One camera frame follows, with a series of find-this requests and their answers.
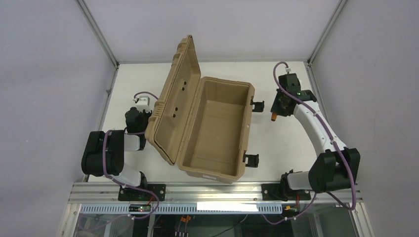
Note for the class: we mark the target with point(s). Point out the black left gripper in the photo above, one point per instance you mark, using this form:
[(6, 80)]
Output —
[(144, 117)]

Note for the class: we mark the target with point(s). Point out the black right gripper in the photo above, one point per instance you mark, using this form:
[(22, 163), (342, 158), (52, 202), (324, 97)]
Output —
[(280, 104)]

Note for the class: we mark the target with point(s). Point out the orange black screwdriver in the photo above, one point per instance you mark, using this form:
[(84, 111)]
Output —
[(273, 116)]

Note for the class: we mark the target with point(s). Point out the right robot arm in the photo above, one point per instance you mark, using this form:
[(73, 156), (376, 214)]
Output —
[(336, 165)]

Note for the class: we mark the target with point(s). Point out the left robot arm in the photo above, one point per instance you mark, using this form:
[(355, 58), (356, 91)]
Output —
[(104, 153)]

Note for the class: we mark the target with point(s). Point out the black upper box latch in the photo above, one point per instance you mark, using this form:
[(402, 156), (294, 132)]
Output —
[(257, 106)]

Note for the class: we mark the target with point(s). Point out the black box latch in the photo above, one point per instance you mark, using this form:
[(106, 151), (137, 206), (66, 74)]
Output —
[(257, 106), (251, 161)]

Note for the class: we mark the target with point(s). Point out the black lower box latch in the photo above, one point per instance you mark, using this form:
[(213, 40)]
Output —
[(251, 161)]

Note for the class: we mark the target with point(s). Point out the tan plastic tool box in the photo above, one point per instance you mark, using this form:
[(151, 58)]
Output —
[(201, 124)]

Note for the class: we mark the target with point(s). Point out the small green circuit board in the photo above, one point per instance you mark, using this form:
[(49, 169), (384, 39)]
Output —
[(140, 208)]

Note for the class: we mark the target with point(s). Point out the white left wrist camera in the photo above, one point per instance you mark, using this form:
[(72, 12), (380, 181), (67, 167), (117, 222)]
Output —
[(142, 103)]

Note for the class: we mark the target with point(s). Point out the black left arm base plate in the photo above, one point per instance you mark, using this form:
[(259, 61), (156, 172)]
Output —
[(129, 194)]

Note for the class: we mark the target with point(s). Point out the aluminium front rail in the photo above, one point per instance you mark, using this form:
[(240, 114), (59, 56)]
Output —
[(175, 192)]

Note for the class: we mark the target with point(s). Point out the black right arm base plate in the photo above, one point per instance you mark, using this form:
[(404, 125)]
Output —
[(278, 191)]

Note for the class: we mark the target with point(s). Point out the aluminium right frame post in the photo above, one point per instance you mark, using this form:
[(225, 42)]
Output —
[(330, 24)]

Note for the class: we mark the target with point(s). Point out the aluminium frame post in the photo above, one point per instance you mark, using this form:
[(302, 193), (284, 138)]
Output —
[(97, 32), (330, 24)]

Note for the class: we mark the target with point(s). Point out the grey slotted cable duct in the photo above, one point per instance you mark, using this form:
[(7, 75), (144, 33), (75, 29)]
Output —
[(207, 207)]

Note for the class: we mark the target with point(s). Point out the aluminium left frame post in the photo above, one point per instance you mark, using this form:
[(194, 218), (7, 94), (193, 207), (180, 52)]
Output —
[(97, 32)]

